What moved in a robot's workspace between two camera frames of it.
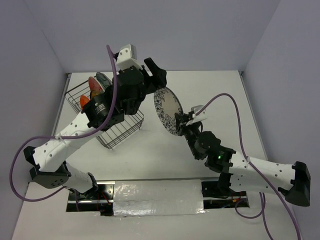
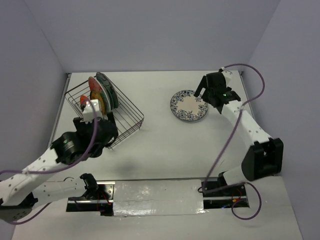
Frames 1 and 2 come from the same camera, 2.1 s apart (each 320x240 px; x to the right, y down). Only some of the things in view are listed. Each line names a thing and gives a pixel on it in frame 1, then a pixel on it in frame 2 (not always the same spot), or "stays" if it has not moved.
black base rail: [101, 199] stays
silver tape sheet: [157, 197] stays
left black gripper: [159, 79] → [81, 126]
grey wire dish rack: [116, 134] stays
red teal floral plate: [95, 87] stays
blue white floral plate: [167, 104] → [185, 105]
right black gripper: [180, 120] → [203, 84]
